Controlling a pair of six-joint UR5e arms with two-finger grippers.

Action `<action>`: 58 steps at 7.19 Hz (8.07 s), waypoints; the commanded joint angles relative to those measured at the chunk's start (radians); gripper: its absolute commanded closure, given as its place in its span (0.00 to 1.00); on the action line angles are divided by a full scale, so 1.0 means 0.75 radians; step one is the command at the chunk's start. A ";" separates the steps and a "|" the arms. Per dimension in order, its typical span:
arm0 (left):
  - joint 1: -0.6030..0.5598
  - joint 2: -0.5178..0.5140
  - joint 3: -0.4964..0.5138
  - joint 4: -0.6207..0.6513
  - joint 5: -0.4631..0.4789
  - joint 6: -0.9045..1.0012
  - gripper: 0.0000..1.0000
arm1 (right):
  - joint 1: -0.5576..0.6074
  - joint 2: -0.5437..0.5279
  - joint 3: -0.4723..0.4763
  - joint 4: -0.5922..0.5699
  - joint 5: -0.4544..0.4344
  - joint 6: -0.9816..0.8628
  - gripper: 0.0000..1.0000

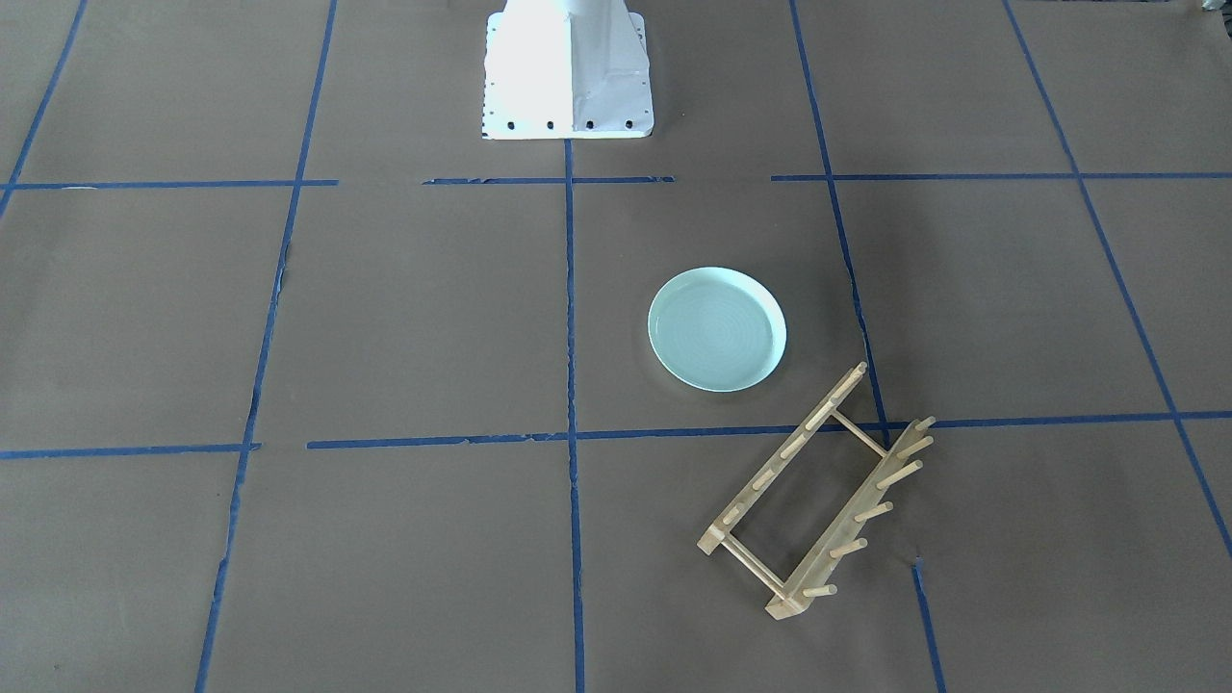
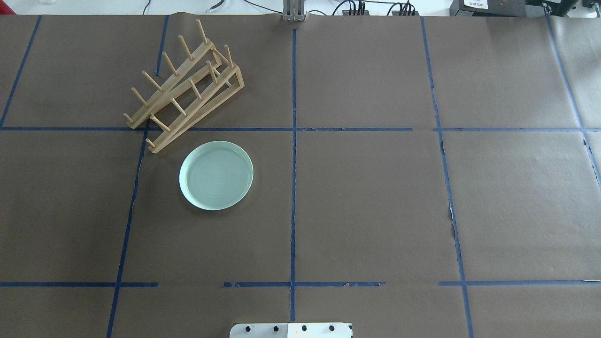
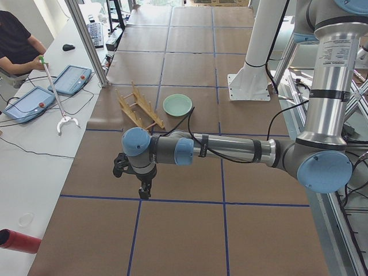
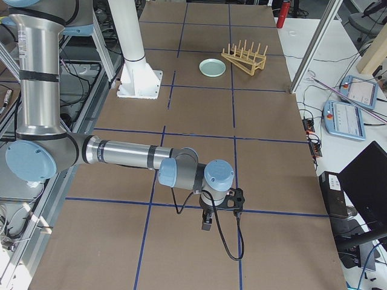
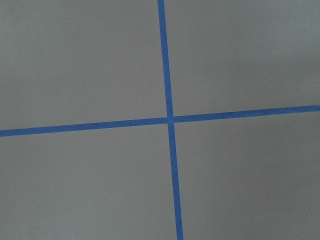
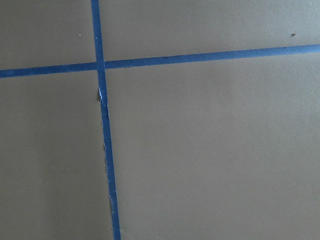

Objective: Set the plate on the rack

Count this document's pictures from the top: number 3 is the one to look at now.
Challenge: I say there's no white reacher grabber tool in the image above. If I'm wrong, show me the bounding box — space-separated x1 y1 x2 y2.
39 55 81 136

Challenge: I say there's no black computer mouse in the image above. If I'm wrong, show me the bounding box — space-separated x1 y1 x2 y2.
62 44 75 52

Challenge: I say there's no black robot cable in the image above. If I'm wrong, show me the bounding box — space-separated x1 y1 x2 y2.
163 106 310 163

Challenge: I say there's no seated person in black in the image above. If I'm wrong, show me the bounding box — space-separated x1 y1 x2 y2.
1 10 47 75

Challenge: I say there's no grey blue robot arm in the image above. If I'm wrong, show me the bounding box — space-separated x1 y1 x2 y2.
113 1 367 199

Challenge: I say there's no near blue teach pendant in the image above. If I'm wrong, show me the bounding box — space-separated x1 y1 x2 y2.
3 86 55 123

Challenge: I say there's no red cylinder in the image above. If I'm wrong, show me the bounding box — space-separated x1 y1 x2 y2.
1 229 41 254

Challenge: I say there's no aluminium frame truss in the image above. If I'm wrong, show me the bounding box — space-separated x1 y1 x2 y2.
273 40 368 276

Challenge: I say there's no aluminium frame post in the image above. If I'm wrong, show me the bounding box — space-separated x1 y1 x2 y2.
65 0 109 87

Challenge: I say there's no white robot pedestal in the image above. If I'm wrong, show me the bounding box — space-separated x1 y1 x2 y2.
228 0 290 101

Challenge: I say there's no clear tape roll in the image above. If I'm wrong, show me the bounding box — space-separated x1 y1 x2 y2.
18 212 34 228

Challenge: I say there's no blue teach pendant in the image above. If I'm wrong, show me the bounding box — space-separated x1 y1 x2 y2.
53 65 92 95
3 86 55 123

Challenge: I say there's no black keyboard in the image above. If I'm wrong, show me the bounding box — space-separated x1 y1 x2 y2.
86 22 104 48

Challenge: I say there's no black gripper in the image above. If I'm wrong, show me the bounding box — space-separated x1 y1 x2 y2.
136 168 157 199

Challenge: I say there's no light green plate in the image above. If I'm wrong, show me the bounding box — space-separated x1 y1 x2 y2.
162 94 193 117

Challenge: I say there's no far blue teach pendant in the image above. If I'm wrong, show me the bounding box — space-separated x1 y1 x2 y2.
53 65 92 95

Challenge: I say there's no wooden dish rack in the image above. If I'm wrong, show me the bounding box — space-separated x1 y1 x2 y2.
115 82 165 131

